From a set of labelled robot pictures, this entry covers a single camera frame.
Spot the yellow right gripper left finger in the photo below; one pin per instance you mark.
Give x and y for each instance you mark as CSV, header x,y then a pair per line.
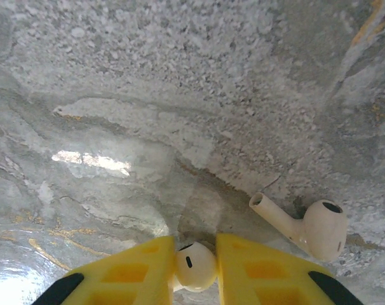
x,y
122,279

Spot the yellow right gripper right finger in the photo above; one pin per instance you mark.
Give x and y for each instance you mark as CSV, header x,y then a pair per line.
x,y
268,279

